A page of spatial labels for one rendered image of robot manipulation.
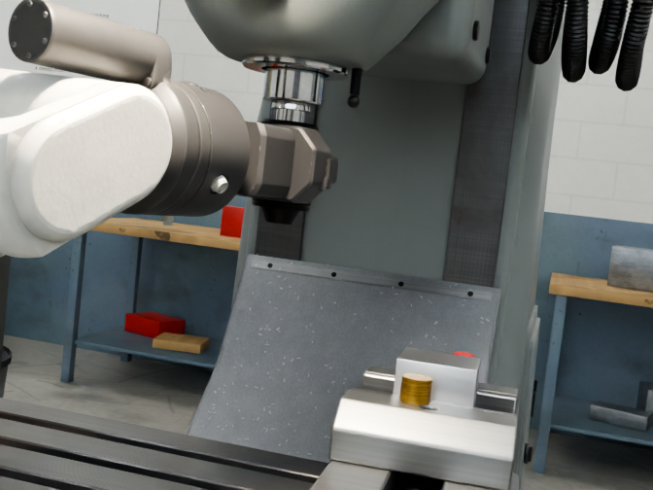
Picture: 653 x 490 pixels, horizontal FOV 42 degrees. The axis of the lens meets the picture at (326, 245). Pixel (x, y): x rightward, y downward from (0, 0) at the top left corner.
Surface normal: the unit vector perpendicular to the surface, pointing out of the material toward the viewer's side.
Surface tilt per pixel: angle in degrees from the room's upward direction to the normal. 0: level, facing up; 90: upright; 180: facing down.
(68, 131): 93
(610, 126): 90
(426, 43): 117
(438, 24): 90
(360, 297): 63
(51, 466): 0
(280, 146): 90
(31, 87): 47
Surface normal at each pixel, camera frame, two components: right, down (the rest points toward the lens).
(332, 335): -0.20, -0.40
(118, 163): 0.85, 0.18
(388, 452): -0.22, 0.04
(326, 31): 0.25, 0.70
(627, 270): -0.46, 0.01
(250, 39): -0.28, 0.85
